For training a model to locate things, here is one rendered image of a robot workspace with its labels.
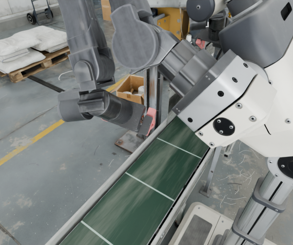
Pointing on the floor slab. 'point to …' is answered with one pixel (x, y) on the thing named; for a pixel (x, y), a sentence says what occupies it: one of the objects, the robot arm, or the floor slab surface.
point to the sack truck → (32, 18)
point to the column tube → (153, 94)
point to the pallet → (15, 77)
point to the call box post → (212, 167)
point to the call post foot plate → (205, 191)
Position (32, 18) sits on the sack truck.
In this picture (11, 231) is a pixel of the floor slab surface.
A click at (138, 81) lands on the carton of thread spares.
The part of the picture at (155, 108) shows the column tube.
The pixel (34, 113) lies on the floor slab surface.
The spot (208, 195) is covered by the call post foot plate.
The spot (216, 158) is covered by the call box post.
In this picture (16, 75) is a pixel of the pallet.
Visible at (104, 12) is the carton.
